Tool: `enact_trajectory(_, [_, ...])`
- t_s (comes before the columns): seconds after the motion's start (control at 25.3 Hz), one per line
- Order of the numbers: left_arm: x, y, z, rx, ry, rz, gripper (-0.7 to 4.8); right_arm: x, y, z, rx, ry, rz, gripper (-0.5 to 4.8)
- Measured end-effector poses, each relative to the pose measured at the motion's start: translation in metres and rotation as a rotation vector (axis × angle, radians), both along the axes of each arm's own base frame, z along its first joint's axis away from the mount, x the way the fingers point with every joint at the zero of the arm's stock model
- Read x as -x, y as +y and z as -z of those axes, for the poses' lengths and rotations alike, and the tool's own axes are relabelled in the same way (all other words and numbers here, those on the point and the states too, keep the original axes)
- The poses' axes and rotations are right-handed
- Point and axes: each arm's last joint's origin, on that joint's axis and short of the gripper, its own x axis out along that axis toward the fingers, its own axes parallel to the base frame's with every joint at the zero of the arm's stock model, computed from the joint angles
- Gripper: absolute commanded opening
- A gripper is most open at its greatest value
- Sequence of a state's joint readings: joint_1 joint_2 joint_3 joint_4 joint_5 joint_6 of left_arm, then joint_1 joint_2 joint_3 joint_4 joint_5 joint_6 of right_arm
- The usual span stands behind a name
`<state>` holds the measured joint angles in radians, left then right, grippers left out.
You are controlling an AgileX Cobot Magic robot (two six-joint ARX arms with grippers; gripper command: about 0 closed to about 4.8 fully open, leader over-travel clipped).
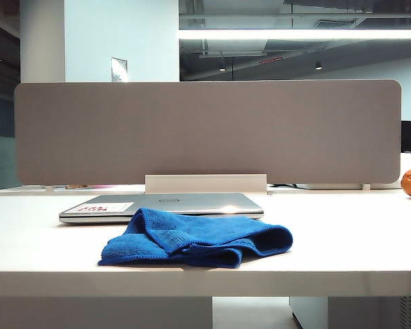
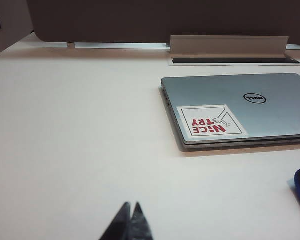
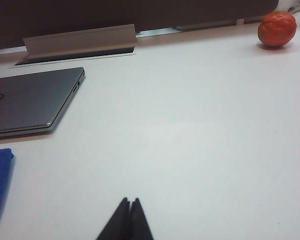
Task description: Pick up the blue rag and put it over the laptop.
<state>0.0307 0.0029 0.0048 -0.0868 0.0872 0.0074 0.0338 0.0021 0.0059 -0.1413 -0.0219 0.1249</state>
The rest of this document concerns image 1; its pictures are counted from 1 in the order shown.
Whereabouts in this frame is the long linear ceiling light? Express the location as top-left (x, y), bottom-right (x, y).
top-left (177, 28), bottom-right (411, 40)

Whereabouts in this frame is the blue microfibre rag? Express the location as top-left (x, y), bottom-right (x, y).
top-left (97, 207), bottom-right (294, 269)

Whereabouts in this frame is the black computer monitor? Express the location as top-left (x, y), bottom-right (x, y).
top-left (401, 120), bottom-right (411, 152)

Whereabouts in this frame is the grey fabric desk divider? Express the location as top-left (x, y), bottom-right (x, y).
top-left (13, 79), bottom-right (403, 186)

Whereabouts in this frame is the white red laptop sticker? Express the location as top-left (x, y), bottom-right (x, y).
top-left (71, 202), bottom-right (135, 212)

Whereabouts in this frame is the white under-desk cabinet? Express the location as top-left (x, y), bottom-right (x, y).
top-left (289, 296), bottom-right (330, 329)

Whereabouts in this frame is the silver closed laptop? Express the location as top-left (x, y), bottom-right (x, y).
top-left (58, 193), bottom-right (264, 226)

